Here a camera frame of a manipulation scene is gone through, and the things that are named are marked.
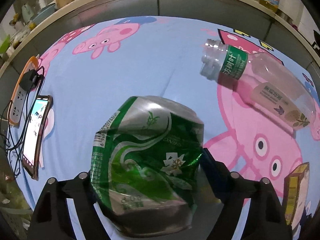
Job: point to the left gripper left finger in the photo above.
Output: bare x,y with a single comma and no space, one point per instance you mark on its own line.
51,218

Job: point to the brown rectangular carton box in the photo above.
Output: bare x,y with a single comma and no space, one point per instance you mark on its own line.
295,193

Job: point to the crushed green drink can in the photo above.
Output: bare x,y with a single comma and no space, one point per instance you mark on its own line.
144,164

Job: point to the smartphone with lit screen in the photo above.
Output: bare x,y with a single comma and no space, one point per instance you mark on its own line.
34,134

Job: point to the orange white power strip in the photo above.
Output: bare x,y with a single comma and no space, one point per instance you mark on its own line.
19,95

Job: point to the clear plastic bottle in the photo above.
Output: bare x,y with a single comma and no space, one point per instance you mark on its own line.
261,82

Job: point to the black charger plug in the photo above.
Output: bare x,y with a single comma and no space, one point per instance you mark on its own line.
30,80

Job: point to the blue cartoon pig tablecloth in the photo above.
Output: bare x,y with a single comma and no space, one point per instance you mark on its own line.
246,155

